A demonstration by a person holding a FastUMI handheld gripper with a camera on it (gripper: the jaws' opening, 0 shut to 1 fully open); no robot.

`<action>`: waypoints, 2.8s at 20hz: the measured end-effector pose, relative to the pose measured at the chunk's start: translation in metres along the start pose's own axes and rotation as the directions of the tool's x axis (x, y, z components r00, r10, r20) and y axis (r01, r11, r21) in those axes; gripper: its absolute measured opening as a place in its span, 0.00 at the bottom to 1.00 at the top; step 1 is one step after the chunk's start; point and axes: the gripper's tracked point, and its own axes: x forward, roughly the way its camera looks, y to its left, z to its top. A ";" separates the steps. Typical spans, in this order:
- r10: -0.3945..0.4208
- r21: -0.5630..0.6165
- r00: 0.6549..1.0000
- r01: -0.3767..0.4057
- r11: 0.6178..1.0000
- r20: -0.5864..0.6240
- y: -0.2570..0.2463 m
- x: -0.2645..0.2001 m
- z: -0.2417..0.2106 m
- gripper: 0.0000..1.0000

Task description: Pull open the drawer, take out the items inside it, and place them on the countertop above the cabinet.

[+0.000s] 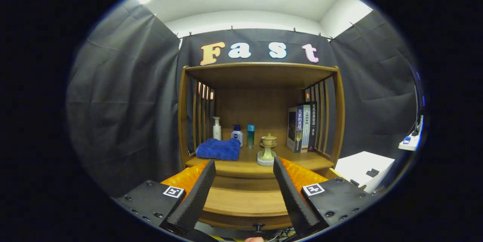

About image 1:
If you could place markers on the white desk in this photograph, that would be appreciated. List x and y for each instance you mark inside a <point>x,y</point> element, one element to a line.
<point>411,145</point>

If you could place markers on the brown wooden cabinet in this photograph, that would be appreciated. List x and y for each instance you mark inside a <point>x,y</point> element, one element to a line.
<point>260,110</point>

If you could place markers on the white pump bottle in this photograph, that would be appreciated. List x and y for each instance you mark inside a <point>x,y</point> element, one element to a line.
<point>217,132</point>

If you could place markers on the pale green soap dish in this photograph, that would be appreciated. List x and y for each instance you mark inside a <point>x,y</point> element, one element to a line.
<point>266,155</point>

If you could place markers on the wooden countertop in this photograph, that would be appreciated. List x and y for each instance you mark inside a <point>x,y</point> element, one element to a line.
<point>245,166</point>

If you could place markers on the beige lidded teacup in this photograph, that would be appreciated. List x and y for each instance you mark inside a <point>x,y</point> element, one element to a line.
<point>269,141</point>

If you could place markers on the book with blue spine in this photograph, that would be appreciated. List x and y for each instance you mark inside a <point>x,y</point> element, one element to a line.
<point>292,128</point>

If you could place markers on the teal blue bottle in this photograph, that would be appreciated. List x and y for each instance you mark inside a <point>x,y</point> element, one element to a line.
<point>251,138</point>

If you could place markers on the white drawer cabinet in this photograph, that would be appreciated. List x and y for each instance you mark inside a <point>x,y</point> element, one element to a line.
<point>358,166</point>

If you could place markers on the blue towel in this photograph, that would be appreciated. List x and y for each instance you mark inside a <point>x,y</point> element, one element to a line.
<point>217,149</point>

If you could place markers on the book with pale spine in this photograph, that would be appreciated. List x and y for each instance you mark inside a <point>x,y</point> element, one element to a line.
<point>305,132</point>

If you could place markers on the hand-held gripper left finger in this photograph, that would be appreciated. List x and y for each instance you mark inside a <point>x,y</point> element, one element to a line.
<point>194,196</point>

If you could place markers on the wooden drawer with black knob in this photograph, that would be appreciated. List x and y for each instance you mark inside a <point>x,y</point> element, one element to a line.
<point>245,196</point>

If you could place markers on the white bottle with blue cap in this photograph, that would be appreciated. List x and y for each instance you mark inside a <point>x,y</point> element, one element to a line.
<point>237,137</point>

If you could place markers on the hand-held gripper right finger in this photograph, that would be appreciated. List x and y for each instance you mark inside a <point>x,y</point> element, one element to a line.
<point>292,196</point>

